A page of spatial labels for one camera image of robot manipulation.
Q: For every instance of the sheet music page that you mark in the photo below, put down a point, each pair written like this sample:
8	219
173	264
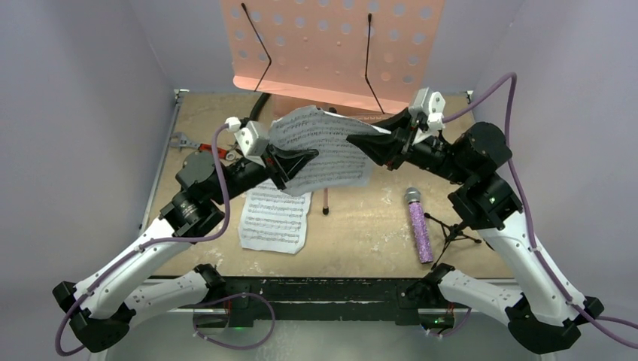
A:
338	163
274	221

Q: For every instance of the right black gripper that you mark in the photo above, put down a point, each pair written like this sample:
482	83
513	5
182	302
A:
402	147

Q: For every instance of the pink plastic storage box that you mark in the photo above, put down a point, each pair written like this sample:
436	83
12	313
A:
282	105

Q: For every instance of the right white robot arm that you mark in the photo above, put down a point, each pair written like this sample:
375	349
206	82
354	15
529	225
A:
544	316

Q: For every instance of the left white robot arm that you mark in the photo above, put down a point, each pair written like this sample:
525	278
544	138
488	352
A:
102	309

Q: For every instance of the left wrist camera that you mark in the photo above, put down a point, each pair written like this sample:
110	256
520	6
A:
251	137

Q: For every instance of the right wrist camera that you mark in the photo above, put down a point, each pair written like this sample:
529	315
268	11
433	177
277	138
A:
426	110

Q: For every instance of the aluminium table frame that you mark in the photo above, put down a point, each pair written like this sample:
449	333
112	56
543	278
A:
110	302

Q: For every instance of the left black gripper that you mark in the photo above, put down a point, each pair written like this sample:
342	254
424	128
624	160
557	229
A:
284	162

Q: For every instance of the red handled adjustable wrench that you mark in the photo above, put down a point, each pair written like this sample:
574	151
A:
180	141

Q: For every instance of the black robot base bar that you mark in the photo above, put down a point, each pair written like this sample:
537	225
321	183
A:
403	301

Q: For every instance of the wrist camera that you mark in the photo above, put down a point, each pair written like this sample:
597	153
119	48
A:
426	110
251	137

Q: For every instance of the pink folding music stand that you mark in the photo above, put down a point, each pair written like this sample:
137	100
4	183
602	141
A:
317	52

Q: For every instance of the purple glitter microphone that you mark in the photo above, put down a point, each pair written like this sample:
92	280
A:
419	225

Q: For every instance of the black microphone tripod stand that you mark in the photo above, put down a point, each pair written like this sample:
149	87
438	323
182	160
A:
451	234

